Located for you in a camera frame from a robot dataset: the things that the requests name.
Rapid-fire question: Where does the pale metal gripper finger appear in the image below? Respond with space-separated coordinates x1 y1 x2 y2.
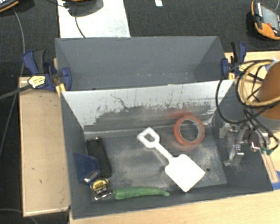
222 143 246 168
218 122 237 139

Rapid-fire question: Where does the orange tape roll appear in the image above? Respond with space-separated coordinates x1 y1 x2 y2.
172 113 207 147

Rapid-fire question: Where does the white toy shovel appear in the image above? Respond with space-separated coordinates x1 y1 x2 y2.
136 123 207 196

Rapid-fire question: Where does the grey metal bin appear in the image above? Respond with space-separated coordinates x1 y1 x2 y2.
54 23 275 220

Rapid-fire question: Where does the black flat phone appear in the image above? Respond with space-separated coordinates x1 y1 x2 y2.
85 135 113 179

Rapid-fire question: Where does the yellow and black tape measure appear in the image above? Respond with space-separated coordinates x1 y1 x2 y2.
90 177 114 202

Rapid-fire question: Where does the dark blue flat wedge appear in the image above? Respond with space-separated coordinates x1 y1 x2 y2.
73 150 102 185

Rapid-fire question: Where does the pale wood flat board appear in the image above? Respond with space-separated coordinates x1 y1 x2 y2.
13 74 73 217

